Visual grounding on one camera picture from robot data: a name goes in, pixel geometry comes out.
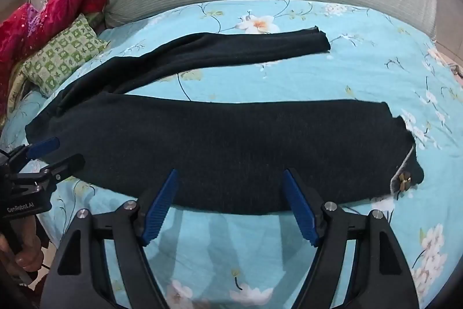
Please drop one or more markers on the person's left hand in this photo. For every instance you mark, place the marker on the person's left hand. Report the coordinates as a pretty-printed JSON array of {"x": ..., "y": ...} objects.
[{"x": 27, "y": 247}]

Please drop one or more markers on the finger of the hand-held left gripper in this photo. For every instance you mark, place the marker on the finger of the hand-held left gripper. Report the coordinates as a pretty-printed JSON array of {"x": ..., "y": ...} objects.
[
  {"x": 65, "y": 166},
  {"x": 45, "y": 145}
]

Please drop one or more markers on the green patterned pillow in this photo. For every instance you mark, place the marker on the green patterned pillow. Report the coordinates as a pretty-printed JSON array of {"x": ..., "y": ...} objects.
[{"x": 63, "y": 57}]

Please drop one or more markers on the red sequined cloth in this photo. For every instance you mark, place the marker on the red sequined cloth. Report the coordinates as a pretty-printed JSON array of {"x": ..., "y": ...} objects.
[{"x": 54, "y": 15}]

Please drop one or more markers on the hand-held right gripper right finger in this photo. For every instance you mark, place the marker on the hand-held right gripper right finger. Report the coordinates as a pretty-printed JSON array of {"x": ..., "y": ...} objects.
[{"x": 300, "y": 207}]

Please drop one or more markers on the blue floral bedsheet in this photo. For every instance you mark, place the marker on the blue floral bedsheet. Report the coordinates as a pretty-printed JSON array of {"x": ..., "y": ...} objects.
[{"x": 289, "y": 84}]

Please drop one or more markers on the black pants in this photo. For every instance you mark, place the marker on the black pants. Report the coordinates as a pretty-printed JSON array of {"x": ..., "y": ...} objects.
[{"x": 224, "y": 149}]

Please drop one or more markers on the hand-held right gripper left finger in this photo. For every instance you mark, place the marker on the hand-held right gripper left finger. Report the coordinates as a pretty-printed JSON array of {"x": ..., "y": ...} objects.
[{"x": 161, "y": 207}]

